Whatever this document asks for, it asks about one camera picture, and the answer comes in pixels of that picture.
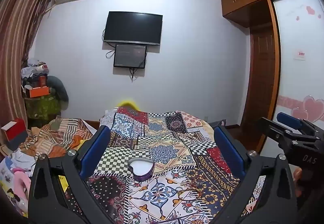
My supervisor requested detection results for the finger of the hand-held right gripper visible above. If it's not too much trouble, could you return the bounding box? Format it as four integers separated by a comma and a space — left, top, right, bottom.
276, 112, 323, 136
258, 117, 304, 145

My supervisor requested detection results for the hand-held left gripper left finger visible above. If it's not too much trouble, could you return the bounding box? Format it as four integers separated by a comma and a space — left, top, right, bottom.
28, 125, 129, 224

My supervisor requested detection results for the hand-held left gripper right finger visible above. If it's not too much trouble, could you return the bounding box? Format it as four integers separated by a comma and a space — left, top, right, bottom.
214, 125, 298, 224

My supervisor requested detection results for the purple heart-shaped tin box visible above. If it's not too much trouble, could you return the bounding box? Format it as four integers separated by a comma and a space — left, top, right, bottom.
127, 158, 155, 182

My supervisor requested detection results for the red string bracelet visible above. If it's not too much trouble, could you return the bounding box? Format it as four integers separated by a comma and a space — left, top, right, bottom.
176, 185, 201, 202

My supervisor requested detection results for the person's right hand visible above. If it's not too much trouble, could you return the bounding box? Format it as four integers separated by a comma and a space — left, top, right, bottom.
293, 167, 304, 198

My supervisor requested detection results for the striped orange blanket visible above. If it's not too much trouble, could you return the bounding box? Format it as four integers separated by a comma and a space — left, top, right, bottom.
20, 118, 94, 159

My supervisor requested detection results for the brown wooden door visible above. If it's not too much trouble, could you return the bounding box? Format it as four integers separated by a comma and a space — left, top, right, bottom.
240, 0, 279, 154

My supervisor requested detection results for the yellow pillow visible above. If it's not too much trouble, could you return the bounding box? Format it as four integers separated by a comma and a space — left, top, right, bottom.
118, 99, 142, 110

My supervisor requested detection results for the patchwork printed blanket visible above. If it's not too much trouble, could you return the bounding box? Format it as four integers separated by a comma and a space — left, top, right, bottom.
64, 106, 266, 224

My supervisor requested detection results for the grey cushion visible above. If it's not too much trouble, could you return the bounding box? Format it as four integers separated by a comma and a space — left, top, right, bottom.
47, 75, 69, 110

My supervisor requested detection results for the light blue garment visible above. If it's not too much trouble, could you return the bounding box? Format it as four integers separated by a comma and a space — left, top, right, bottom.
10, 148, 37, 171

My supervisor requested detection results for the flat orange box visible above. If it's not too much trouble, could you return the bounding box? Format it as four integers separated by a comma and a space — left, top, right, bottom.
28, 86, 50, 98

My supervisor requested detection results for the white sliding door with hearts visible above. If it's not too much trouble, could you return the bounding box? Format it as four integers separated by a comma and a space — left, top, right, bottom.
270, 0, 324, 126

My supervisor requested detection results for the red and white box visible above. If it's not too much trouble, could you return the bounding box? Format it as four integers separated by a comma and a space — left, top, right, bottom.
1, 118, 28, 151

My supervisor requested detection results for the pile of clothes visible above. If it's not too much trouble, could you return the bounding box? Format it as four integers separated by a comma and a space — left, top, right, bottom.
21, 58, 51, 88

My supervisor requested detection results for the striped brown curtain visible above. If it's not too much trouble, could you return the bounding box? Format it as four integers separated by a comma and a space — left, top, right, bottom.
0, 0, 57, 136

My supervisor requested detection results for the white wall switch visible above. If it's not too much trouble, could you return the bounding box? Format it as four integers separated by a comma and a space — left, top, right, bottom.
294, 49, 307, 61

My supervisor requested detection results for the small black wall monitor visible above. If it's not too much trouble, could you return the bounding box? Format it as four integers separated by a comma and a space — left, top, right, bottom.
113, 44, 147, 69

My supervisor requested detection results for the black wall television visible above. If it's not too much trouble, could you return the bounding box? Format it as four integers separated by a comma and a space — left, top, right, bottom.
103, 11, 163, 46

